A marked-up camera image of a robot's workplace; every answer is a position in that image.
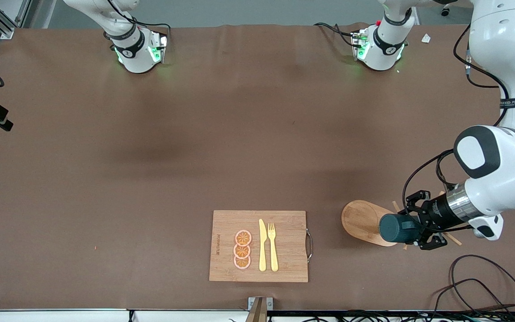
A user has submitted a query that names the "brown table cover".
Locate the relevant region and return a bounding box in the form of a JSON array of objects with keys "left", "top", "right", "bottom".
[{"left": 0, "top": 22, "right": 515, "bottom": 312}]

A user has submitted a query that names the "yellow toy fork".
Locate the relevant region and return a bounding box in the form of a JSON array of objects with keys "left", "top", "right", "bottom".
[{"left": 267, "top": 222, "right": 279, "bottom": 272}]

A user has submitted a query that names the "black base cable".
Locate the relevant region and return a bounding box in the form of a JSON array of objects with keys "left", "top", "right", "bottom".
[
  {"left": 106, "top": 0, "right": 172, "bottom": 45},
  {"left": 314, "top": 22, "right": 359, "bottom": 47}
]

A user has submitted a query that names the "wooden cup stand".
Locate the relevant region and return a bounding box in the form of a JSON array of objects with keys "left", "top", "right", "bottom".
[{"left": 341, "top": 191, "right": 462, "bottom": 250}]

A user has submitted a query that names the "aluminium frame profile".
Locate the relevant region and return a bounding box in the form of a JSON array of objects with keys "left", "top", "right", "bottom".
[{"left": 0, "top": 0, "right": 32, "bottom": 40}]

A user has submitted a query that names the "wooden cutting board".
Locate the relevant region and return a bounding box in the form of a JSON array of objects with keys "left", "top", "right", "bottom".
[{"left": 209, "top": 210, "right": 313, "bottom": 283}]

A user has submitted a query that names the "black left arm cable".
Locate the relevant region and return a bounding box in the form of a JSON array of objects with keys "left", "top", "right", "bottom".
[{"left": 402, "top": 25, "right": 511, "bottom": 233}]

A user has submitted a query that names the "black looped cable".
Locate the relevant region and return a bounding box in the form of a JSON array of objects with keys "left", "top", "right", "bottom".
[
  {"left": 432, "top": 278, "right": 515, "bottom": 322},
  {"left": 450, "top": 254, "right": 515, "bottom": 316}
]

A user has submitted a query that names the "black cable along table edge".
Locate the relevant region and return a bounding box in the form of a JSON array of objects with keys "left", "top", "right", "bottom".
[{"left": 266, "top": 310, "right": 515, "bottom": 322}]

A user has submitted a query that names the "yellow toy knife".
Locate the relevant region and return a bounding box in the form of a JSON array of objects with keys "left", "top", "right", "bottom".
[{"left": 258, "top": 219, "right": 268, "bottom": 272}]

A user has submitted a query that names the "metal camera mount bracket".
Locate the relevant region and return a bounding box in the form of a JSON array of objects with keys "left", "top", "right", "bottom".
[{"left": 245, "top": 297, "right": 274, "bottom": 322}]

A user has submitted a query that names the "dark green cup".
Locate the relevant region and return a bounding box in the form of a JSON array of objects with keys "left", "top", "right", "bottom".
[{"left": 379, "top": 213, "right": 423, "bottom": 244}]

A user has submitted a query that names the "black right base cable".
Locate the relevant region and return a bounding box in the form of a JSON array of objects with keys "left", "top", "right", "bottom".
[{"left": 106, "top": 0, "right": 172, "bottom": 45}]

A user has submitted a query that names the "black left base cable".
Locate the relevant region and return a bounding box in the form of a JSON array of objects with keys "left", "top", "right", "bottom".
[{"left": 314, "top": 22, "right": 359, "bottom": 47}]

